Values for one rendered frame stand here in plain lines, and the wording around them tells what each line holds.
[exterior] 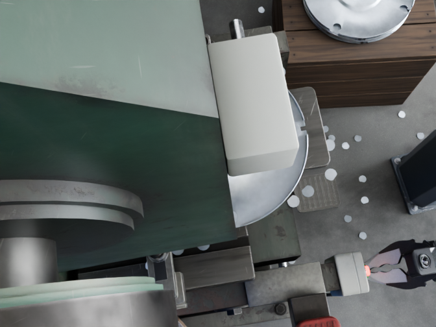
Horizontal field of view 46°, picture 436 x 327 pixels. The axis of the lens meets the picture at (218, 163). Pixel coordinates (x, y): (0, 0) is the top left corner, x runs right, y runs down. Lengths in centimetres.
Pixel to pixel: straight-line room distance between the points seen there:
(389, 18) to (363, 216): 59
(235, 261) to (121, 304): 68
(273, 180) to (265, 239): 16
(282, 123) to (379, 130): 146
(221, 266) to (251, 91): 63
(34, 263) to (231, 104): 13
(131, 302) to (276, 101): 13
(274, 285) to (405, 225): 80
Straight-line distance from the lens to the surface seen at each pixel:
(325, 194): 148
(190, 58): 18
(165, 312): 25
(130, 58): 16
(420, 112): 179
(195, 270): 90
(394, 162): 170
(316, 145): 86
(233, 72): 29
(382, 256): 106
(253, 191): 83
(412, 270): 96
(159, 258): 84
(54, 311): 21
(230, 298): 98
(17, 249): 27
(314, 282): 96
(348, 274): 99
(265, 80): 29
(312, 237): 162
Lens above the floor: 160
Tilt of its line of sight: 75 degrees down
